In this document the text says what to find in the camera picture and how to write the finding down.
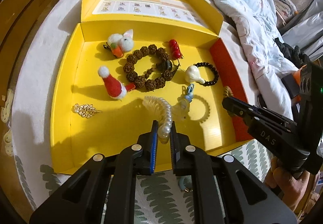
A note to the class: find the red santa hat clip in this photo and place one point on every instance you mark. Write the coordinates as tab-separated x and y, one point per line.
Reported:
115	89

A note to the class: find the person's right hand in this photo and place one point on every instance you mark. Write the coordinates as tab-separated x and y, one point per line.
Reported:
298	193

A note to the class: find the green leaf patterned bedsheet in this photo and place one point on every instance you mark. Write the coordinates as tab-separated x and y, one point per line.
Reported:
158	198

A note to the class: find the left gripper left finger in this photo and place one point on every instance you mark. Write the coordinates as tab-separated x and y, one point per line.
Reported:
145	164

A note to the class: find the light blue bangle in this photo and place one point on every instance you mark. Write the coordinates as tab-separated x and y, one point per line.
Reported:
185	183

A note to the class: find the floral white duvet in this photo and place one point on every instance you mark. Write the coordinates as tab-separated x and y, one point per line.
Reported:
256	24

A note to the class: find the orange phone case object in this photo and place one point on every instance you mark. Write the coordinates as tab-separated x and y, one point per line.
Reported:
292	84

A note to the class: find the red berry hair clip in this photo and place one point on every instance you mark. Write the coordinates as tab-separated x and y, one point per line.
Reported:
175	50

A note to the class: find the white fluffy pompom clip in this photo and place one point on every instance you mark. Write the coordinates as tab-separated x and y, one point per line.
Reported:
192	74

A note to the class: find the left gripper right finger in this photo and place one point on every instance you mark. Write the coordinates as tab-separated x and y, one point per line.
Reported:
181	164

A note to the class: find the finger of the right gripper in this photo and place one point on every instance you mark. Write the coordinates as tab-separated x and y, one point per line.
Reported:
248	112

